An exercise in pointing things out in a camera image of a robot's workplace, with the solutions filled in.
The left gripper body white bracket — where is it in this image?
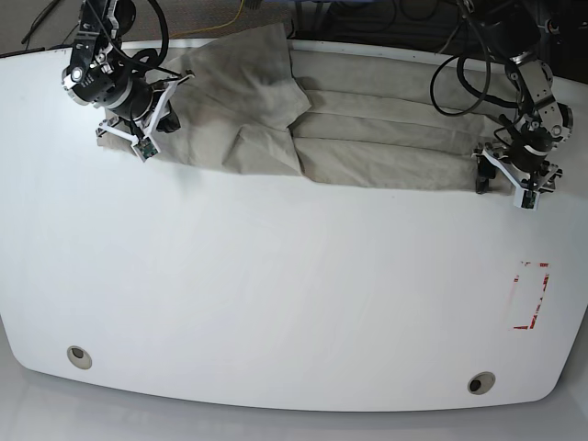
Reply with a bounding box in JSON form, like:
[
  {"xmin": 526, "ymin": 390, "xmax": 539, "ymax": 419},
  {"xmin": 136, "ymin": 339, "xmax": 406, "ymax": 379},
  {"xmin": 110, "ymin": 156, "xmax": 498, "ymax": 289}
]
[{"xmin": 472, "ymin": 142, "xmax": 563, "ymax": 194}]

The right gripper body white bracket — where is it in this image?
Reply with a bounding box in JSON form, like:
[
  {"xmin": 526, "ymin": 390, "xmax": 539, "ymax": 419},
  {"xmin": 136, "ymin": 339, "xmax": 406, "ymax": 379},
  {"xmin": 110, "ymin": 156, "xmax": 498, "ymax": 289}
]
[{"xmin": 96, "ymin": 71, "xmax": 194, "ymax": 147}]

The beige t-shirt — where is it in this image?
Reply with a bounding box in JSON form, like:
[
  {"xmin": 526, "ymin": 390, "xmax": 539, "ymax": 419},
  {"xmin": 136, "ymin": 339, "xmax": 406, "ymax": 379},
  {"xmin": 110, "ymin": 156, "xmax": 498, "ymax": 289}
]
[{"xmin": 96, "ymin": 22, "xmax": 515, "ymax": 195}]

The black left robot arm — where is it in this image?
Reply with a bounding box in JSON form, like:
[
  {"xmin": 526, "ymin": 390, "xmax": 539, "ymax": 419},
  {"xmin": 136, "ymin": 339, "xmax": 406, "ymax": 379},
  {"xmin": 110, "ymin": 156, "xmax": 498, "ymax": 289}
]
[{"xmin": 433, "ymin": 1, "xmax": 573, "ymax": 208}]

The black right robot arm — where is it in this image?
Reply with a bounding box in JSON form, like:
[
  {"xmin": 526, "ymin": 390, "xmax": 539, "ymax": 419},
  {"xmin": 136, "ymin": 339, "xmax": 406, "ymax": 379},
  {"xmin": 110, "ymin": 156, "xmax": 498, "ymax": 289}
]
[{"xmin": 62, "ymin": 1, "xmax": 194, "ymax": 161}]

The red tape rectangle marking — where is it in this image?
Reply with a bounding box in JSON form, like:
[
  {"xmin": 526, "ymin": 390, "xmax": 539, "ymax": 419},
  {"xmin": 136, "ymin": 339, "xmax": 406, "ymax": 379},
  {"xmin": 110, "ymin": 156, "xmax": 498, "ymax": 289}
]
[{"xmin": 508, "ymin": 261, "xmax": 550, "ymax": 331}]

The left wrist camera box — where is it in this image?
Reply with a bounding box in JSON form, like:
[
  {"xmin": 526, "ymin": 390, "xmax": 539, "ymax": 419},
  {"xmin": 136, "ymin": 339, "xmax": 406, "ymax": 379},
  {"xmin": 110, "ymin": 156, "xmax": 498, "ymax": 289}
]
[{"xmin": 514, "ymin": 187, "xmax": 539, "ymax": 210}]

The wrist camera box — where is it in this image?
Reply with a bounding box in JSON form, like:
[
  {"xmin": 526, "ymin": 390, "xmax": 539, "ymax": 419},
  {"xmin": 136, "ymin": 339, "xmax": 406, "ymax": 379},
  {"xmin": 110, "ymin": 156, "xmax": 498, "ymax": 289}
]
[
  {"xmin": 131, "ymin": 138, "xmax": 161, "ymax": 163},
  {"xmin": 514, "ymin": 187, "xmax": 539, "ymax": 210}
]

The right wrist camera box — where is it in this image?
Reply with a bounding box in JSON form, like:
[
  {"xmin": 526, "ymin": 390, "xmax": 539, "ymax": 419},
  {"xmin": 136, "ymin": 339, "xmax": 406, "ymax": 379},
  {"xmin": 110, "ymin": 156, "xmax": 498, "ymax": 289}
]
[{"xmin": 131, "ymin": 138, "xmax": 161, "ymax": 163}]

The yellow cable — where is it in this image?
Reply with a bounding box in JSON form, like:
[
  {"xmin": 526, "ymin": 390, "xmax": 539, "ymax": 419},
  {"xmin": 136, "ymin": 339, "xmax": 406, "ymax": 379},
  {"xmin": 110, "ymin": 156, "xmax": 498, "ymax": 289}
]
[{"xmin": 168, "ymin": 0, "xmax": 244, "ymax": 40}]

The white cable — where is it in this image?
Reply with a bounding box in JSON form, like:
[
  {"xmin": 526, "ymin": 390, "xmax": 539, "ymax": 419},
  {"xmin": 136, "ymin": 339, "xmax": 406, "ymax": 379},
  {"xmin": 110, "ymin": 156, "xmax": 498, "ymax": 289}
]
[{"xmin": 435, "ymin": 19, "xmax": 474, "ymax": 54}]

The right table cable grommet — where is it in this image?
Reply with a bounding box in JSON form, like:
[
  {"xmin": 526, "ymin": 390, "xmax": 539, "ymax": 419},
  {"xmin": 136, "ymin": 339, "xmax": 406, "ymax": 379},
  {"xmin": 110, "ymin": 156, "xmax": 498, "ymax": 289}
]
[{"xmin": 468, "ymin": 371, "xmax": 496, "ymax": 395}]

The table cable grommet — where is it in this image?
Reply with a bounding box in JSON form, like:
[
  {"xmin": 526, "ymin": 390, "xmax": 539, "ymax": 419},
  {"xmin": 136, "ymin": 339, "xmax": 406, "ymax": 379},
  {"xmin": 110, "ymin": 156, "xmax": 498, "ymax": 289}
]
[
  {"xmin": 468, "ymin": 371, "xmax": 496, "ymax": 395},
  {"xmin": 67, "ymin": 346, "xmax": 93, "ymax": 370}
]

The left table cable grommet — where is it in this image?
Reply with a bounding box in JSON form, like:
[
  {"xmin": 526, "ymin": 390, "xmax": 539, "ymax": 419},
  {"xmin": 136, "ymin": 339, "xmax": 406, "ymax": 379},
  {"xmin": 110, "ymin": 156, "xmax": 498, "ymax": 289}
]
[{"xmin": 67, "ymin": 346, "xmax": 93, "ymax": 370}]

